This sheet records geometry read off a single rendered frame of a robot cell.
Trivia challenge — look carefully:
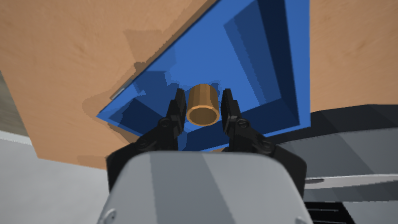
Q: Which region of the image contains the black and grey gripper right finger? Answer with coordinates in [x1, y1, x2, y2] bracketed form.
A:
[220, 89, 307, 200]

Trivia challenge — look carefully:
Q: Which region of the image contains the bronze bushing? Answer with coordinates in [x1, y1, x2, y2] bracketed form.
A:
[186, 84, 220, 126]

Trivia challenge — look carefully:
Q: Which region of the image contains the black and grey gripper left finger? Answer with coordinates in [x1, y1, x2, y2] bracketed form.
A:
[106, 88, 187, 194]

